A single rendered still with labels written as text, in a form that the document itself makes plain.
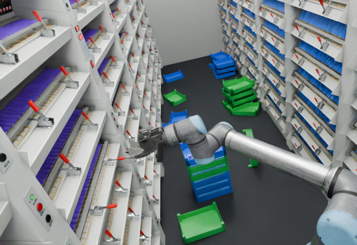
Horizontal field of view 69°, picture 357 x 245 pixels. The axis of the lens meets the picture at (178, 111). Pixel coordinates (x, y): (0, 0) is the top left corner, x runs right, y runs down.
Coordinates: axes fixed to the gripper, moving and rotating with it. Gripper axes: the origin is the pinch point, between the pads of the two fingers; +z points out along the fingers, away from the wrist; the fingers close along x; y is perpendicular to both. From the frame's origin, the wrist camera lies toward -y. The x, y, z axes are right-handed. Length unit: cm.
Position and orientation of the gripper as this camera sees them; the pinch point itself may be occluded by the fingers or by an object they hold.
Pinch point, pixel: (128, 154)
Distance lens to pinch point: 121.8
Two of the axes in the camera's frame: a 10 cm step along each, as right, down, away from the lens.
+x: 0.6, 5.1, -8.6
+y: -3.8, -7.9, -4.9
